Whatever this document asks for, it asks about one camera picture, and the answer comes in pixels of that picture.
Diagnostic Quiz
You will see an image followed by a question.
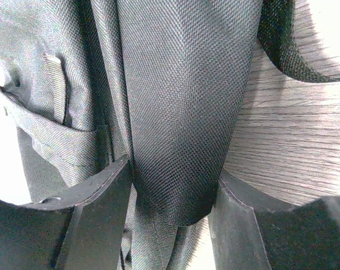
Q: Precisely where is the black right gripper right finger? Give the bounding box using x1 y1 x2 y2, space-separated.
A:
208 172 340 269

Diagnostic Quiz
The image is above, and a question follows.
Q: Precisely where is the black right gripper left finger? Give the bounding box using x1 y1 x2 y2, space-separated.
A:
0 156 132 269

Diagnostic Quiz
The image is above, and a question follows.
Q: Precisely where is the black fabric backpack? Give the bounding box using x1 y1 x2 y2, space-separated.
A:
0 1 340 269

